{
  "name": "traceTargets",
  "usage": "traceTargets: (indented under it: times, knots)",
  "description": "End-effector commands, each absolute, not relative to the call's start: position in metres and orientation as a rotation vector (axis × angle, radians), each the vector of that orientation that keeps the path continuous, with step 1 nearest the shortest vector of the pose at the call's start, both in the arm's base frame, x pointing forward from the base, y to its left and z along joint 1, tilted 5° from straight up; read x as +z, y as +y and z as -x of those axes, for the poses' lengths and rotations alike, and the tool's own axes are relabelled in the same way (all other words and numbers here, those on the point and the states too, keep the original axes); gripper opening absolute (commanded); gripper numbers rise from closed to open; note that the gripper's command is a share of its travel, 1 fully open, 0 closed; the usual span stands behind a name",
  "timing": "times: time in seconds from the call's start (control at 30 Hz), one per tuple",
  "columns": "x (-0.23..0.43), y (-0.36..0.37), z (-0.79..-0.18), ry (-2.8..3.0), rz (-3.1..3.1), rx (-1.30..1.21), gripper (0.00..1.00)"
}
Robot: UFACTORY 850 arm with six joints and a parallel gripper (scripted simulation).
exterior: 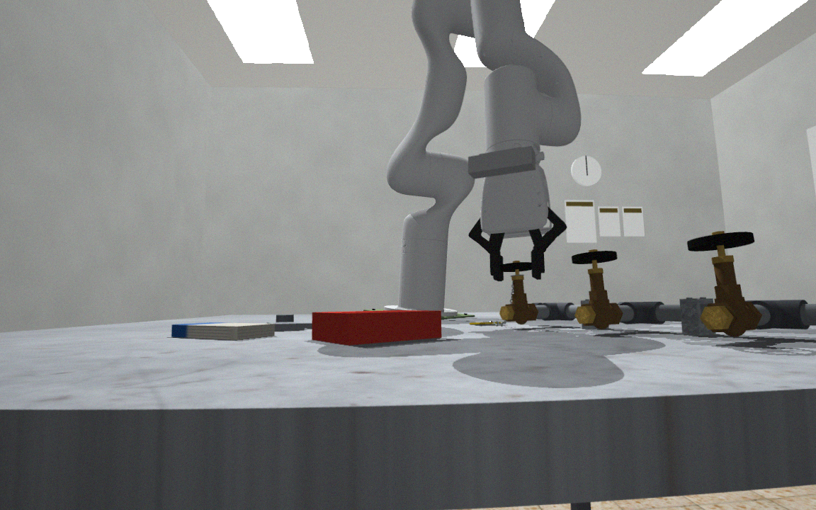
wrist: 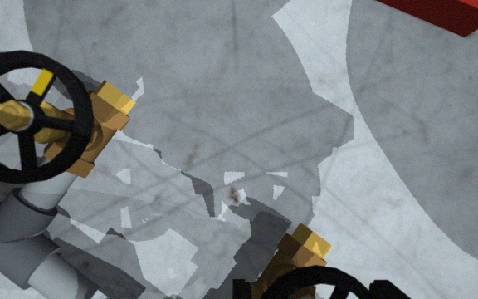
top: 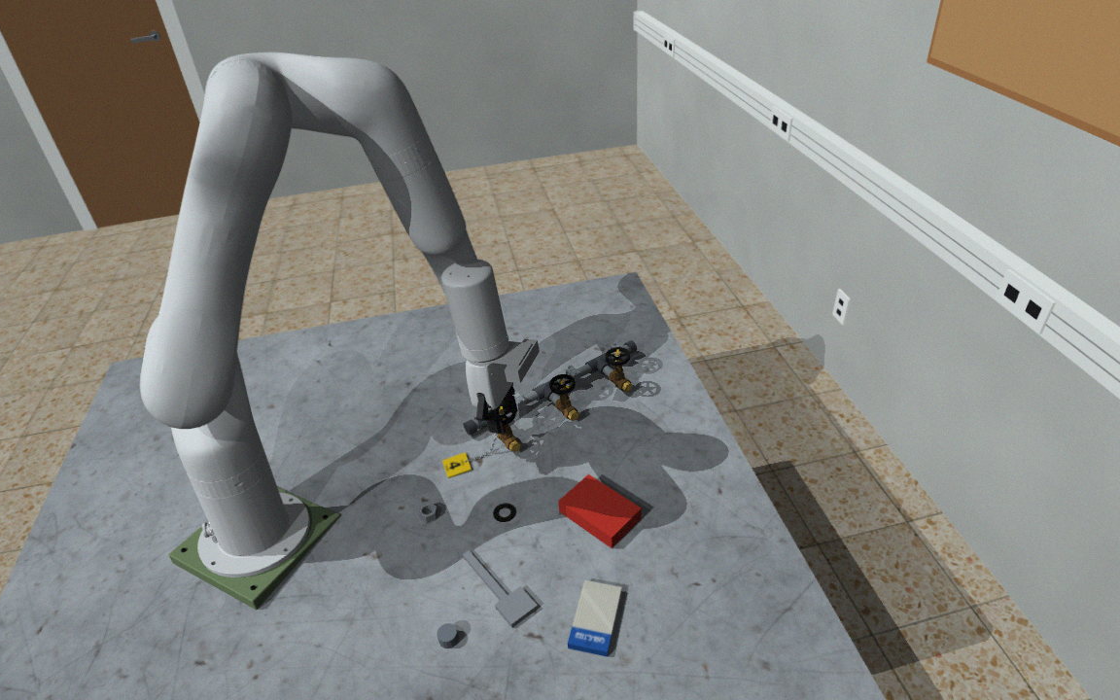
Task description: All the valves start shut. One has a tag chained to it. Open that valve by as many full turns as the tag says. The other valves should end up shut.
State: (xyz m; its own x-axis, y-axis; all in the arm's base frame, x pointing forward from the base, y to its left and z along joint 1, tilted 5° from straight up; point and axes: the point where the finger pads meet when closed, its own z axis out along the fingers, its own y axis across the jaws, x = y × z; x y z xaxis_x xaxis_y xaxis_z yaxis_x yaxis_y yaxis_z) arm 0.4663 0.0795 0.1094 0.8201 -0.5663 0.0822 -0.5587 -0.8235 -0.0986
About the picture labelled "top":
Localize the dark red rectangular block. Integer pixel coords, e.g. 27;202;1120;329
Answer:
558;474;642;548

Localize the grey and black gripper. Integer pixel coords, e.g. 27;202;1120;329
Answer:
466;360;517;433

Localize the grey cylinder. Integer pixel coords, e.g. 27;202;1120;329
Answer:
437;623;459;648

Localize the black flat ring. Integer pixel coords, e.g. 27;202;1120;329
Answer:
493;504;516;522

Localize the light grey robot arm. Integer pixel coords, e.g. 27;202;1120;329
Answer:
140;52;540;578

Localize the yellow tag on silver chain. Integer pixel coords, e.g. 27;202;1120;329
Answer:
442;433;497;478

